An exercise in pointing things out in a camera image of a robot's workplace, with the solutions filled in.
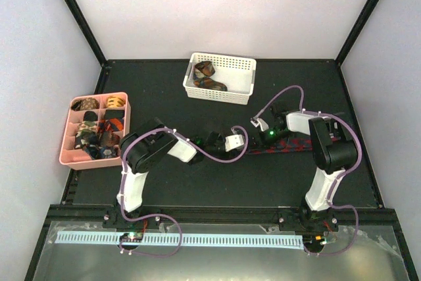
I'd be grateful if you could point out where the red navy striped tie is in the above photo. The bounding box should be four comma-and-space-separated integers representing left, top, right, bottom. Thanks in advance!
246, 138, 312, 155

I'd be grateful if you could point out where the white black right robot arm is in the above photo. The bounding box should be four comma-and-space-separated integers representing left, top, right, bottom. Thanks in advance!
251, 109, 362, 230

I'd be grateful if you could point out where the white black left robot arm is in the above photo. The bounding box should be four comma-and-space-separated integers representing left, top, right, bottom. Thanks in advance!
116, 118, 249, 228

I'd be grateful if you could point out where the white perforated plastic basket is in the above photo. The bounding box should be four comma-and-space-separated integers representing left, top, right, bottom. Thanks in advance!
183, 52, 257, 105

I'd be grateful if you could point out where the brown patterned tie in basket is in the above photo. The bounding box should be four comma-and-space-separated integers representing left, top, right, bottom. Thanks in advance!
193, 61, 228, 91

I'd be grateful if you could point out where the orange navy striped tie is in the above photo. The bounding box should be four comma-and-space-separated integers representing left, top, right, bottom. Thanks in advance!
98, 118, 124, 133

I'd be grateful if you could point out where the orange patterned rolled tie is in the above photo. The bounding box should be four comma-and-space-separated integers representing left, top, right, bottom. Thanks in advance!
105, 95, 126, 109

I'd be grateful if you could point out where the dark geometric rolled tie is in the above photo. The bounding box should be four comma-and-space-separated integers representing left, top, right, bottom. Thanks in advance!
84, 145, 119, 160

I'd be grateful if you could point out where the pink divided organizer tray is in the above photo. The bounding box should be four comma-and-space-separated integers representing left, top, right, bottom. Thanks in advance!
59, 92, 131, 170

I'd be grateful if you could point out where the black rolled tie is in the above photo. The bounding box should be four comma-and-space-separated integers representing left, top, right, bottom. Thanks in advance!
83, 111, 98, 122

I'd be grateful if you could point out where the camouflage rolled tie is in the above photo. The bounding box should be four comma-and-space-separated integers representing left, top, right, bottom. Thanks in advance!
76, 121, 98, 141

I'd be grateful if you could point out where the brown monogram rolled tie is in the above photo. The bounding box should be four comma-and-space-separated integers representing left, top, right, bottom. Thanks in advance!
70, 97, 99, 111

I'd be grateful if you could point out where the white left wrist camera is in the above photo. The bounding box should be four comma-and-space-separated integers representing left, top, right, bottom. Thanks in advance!
224, 134, 245, 152

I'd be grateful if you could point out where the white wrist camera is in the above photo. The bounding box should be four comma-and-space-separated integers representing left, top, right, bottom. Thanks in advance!
251, 117, 269, 132
224, 134, 245, 152

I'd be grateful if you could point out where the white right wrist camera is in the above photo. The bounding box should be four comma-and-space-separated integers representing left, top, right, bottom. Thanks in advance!
251, 117, 269, 132

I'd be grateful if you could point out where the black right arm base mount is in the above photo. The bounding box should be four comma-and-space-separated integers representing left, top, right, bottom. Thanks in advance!
277, 207, 338, 232

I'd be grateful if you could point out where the light blue slotted cable duct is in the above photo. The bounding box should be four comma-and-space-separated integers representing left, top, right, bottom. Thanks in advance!
55, 231, 304, 250

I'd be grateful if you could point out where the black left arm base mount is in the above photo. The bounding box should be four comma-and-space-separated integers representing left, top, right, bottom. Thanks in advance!
103, 206, 162, 231

